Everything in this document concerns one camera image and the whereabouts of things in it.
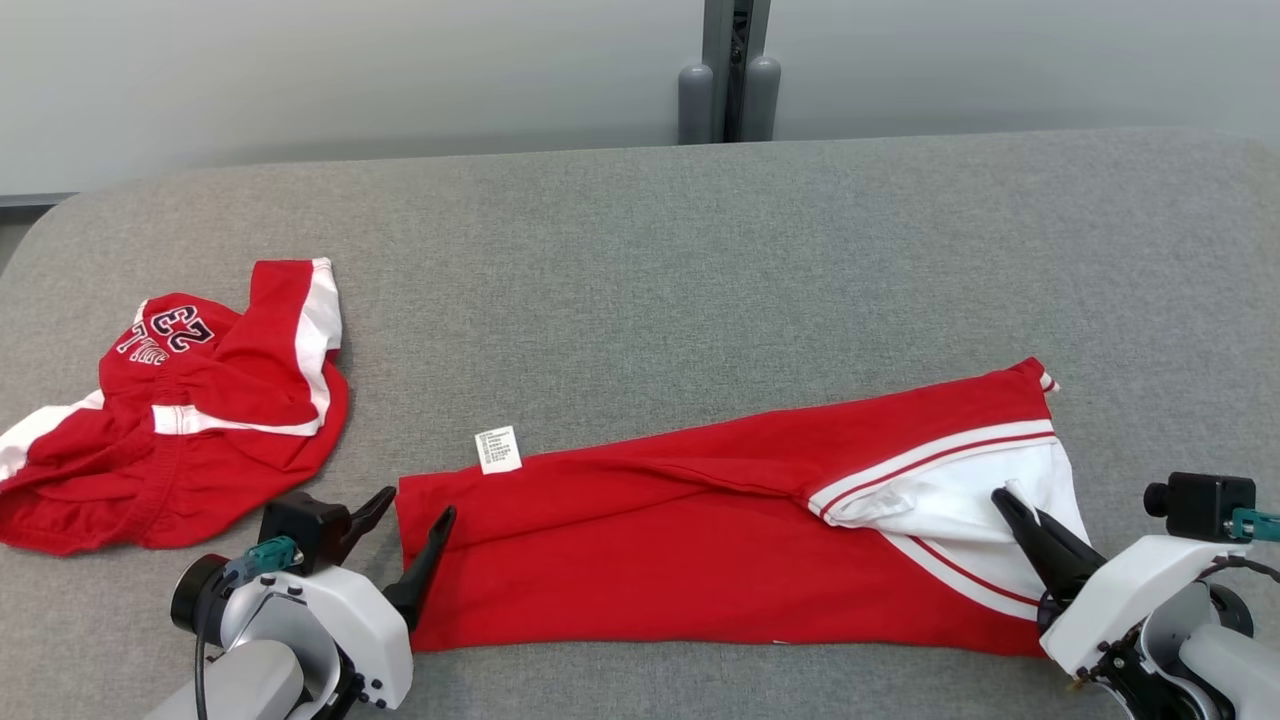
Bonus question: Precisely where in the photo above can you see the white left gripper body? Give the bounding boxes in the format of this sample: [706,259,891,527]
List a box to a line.
[265,565,414,711]

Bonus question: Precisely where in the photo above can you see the red white-striped shorts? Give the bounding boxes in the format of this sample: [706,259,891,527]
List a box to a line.
[0,258,351,556]

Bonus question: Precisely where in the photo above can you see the grey metal partition post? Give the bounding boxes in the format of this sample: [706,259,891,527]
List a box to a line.
[700,0,773,143]

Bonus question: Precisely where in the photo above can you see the grey cylindrical post foot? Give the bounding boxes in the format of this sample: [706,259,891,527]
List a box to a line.
[742,55,782,142]

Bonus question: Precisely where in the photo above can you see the left black cable teal plug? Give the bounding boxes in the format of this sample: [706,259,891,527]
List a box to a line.
[193,535,301,720]

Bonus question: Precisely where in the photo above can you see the grey wall post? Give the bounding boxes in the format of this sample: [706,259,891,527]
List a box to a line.
[678,63,716,146]

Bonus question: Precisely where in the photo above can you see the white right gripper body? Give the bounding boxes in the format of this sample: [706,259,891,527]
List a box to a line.
[1040,535,1246,681]

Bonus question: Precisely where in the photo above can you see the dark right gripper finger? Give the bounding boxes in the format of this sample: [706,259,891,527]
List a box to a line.
[1035,508,1108,581]
[992,486,1076,601]

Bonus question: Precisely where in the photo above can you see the red white-sleeved jersey shirt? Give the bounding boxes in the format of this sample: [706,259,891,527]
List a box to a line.
[395,357,1093,658]

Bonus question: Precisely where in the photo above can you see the black cable teal plug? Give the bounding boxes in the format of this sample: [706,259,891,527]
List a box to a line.
[193,535,301,720]
[1195,508,1280,586]

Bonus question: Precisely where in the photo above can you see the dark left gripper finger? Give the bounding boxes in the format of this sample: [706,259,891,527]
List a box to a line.
[383,505,458,631]
[345,486,398,546]

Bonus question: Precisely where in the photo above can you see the right black cable teal plug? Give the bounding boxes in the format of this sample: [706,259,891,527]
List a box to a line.
[1195,508,1280,586]

